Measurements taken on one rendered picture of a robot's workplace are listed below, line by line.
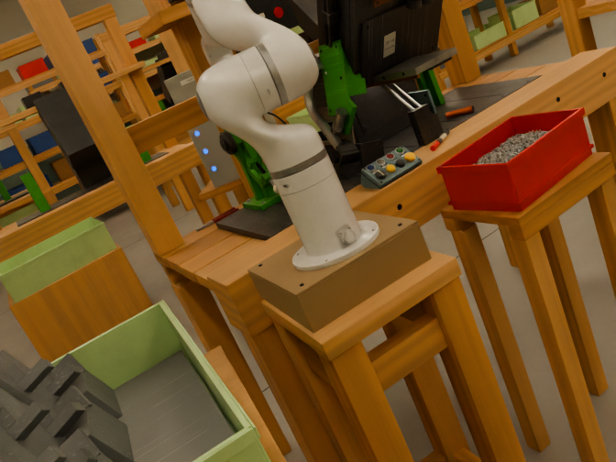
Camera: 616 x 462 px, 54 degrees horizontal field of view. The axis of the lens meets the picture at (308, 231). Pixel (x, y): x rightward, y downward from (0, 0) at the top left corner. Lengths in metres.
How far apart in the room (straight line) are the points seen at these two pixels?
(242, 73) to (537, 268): 0.80
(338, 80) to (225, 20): 0.66
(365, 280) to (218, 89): 0.44
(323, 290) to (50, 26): 1.18
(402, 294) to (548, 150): 0.55
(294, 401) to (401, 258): 0.54
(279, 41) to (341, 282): 0.46
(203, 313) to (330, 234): 0.96
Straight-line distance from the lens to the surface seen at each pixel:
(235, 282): 1.42
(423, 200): 1.68
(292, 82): 1.14
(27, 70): 8.60
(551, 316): 1.56
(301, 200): 1.16
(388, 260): 1.19
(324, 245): 1.19
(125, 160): 1.94
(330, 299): 1.14
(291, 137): 1.14
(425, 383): 1.58
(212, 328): 2.09
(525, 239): 1.45
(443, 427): 1.66
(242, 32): 1.24
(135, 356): 1.35
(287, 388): 1.56
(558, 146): 1.56
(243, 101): 1.13
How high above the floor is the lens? 1.37
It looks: 18 degrees down
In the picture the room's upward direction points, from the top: 24 degrees counter-clockwise
